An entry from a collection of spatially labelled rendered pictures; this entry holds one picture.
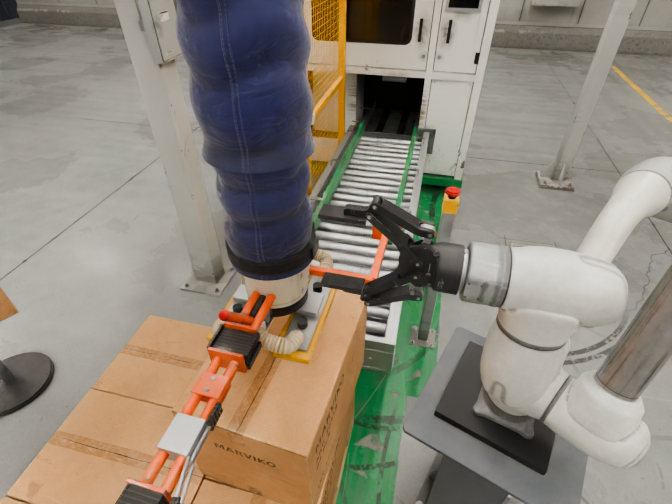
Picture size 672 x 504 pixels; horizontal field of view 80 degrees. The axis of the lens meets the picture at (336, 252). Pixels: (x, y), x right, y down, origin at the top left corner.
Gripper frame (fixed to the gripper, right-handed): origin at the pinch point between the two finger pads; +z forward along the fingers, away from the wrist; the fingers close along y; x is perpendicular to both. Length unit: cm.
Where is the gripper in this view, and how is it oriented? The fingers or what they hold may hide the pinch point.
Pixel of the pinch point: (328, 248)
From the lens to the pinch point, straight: 63.3
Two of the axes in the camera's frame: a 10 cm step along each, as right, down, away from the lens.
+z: -9.7, -1.6, 2.0
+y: 0.0, 7.8, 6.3
